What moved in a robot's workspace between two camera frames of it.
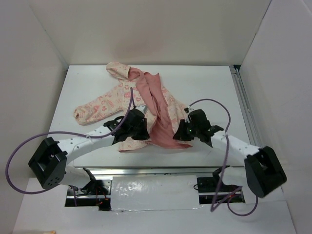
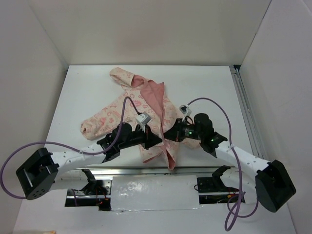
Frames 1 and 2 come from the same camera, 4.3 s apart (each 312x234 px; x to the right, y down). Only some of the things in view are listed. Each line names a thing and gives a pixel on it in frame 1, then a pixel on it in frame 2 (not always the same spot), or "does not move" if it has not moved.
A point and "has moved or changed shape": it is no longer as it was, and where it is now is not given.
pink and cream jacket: [134, 89] has moved or changed shape
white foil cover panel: [154, 192] does not move
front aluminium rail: [91, 171] does not move
